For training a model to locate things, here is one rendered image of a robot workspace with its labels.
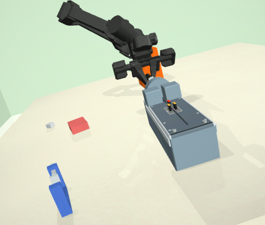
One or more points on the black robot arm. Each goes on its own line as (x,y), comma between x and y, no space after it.
(117,30)

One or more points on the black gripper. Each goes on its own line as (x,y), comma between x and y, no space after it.
(143,59)

